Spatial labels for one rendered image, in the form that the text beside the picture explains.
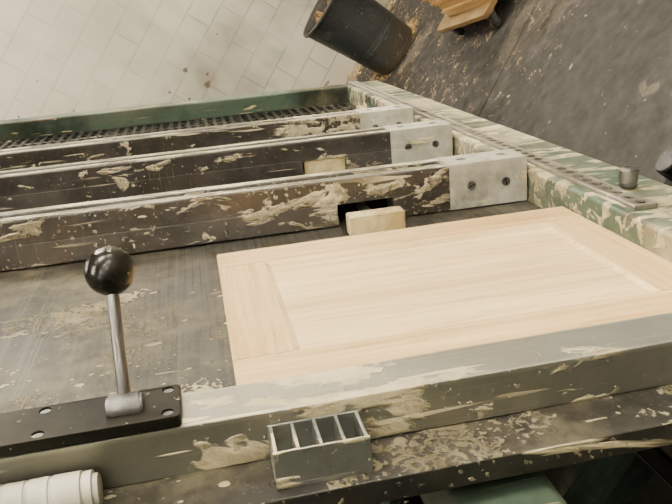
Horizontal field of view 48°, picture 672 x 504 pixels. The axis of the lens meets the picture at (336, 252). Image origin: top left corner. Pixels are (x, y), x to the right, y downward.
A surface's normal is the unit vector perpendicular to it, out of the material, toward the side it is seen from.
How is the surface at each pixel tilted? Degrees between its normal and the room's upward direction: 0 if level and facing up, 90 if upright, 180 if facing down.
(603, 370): 90
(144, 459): 90
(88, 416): 54
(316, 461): 89
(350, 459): 89
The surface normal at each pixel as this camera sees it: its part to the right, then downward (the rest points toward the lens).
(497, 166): 0.20, 0.30
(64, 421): -0.08, -0.94
